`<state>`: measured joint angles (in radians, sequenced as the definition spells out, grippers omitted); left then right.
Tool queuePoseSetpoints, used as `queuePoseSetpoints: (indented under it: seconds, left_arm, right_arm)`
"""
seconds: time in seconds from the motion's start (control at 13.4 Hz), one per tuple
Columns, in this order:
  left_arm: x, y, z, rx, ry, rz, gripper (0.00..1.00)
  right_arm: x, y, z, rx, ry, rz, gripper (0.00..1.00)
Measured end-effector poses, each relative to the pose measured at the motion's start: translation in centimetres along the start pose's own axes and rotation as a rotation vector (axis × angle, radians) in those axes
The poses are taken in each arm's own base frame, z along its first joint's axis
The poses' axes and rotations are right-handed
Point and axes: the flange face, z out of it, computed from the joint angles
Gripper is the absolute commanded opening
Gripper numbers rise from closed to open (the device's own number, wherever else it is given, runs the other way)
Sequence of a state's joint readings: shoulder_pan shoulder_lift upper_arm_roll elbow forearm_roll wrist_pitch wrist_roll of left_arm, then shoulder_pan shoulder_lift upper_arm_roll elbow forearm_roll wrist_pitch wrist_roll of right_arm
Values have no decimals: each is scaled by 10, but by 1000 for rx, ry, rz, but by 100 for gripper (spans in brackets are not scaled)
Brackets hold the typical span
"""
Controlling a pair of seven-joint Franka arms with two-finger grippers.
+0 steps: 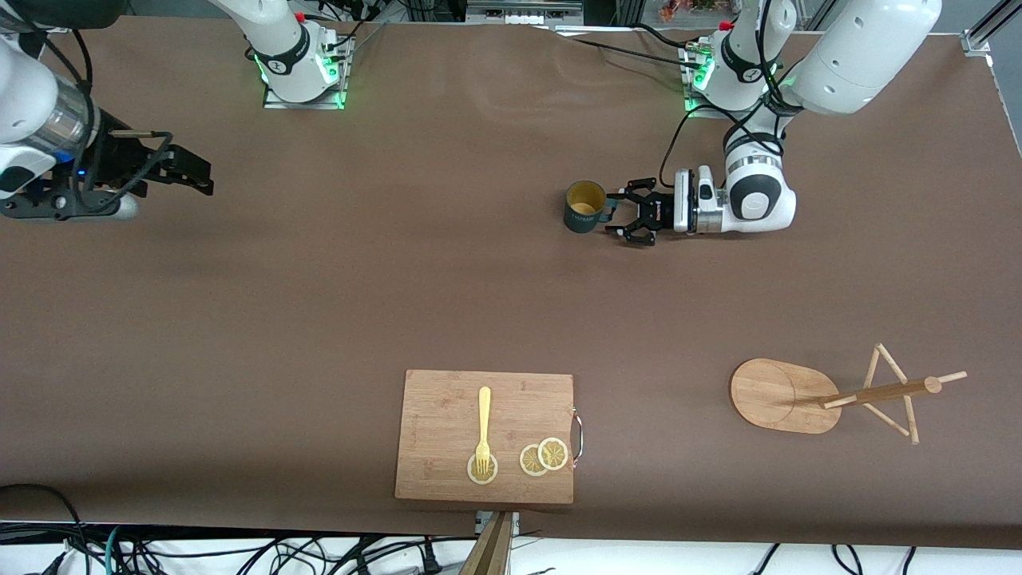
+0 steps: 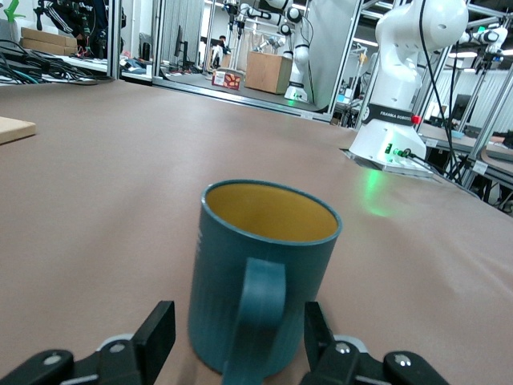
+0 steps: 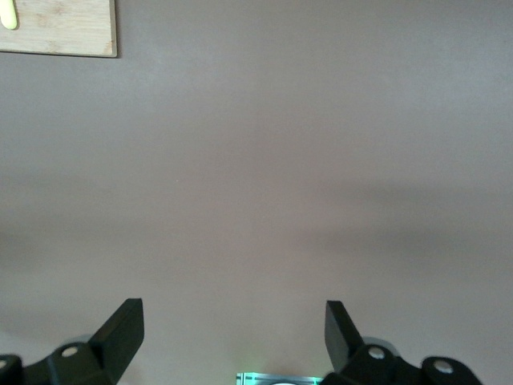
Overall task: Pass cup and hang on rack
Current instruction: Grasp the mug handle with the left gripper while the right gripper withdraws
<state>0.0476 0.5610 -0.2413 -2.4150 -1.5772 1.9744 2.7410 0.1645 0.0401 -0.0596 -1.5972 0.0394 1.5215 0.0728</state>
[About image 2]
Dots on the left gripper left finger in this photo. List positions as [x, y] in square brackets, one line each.
[120, 361]

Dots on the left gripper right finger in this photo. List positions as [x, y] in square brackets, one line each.
[348, 365]

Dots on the teal cup yellow inside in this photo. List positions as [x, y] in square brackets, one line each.
[260, 248]

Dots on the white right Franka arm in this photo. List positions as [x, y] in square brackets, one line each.
[401, 60]

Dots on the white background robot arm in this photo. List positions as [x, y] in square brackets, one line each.
[298, 48]

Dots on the bamboo cutting board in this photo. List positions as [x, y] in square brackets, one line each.
[12, 129]

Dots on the red patterned box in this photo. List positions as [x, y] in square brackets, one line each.
[226, 80]

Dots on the large cardboard box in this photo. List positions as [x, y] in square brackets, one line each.
[266, 72]

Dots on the black monitor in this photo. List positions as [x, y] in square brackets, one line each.
[179, 44]

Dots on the flat cardboard boxes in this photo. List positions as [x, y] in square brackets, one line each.
[48, 40]

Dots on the seated person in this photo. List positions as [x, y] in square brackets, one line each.
[220, 46]

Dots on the person in dark tracksuit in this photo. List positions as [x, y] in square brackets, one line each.
[76, 16]

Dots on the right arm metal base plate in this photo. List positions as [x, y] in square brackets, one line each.
[409, 168]

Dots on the aluminium frame post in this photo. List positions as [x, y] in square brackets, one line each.
[115, 40]

